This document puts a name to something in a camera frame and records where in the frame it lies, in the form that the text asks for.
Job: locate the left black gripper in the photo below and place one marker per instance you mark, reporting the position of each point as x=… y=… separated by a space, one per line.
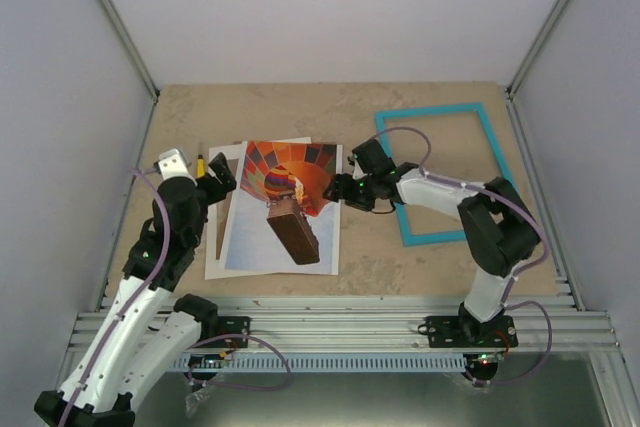
x=223 y=172

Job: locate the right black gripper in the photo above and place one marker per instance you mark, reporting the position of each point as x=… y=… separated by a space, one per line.
x=342 y=190

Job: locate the yellow handled screwdriver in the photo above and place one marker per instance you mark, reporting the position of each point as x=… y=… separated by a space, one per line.
x=201 y=167

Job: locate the hot air balloon photo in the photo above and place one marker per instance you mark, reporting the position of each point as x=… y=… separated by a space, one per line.
x=278 y=221

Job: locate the teal wooden picture frame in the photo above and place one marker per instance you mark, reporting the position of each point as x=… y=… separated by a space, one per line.
x=408 y=238

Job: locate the white mat board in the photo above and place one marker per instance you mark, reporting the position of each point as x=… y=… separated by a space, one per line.
x=215 y=269

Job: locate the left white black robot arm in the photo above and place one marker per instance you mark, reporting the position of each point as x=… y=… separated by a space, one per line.
x=119 y=367

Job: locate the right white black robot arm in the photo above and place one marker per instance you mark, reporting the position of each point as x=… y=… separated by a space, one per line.
x=502 y=236

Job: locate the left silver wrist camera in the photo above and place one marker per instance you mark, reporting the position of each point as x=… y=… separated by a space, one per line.
x=173 y=164

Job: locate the aluminium rail platform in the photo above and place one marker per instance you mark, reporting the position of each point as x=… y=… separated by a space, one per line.
x=389 y=323

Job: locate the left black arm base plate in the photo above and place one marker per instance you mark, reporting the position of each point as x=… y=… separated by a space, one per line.
x=232 y=325

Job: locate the grey slotted cable duct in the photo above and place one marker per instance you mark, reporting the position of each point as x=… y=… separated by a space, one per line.
x=323 y=363

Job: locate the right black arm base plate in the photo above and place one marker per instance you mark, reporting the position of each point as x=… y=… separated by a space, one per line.
x=455 y=332

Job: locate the left aluminium corner post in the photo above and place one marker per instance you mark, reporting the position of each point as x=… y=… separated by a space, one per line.
x=119 y=28

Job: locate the aluminium corner post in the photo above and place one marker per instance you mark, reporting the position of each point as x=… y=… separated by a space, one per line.
x=119 y=28
x=543 y=36

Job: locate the right aluminium corner post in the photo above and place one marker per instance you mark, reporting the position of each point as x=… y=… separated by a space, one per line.
x=543 y=36

